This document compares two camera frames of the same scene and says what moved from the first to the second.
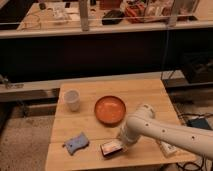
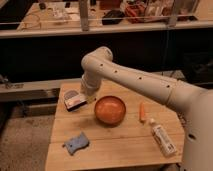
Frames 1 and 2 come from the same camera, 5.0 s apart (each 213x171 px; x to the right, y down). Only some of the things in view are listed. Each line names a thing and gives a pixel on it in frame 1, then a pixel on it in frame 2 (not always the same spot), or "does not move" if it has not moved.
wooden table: [89, 116] does not move
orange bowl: [110, 111] does not move
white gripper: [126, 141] -> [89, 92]
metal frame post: [83, 4] does not move
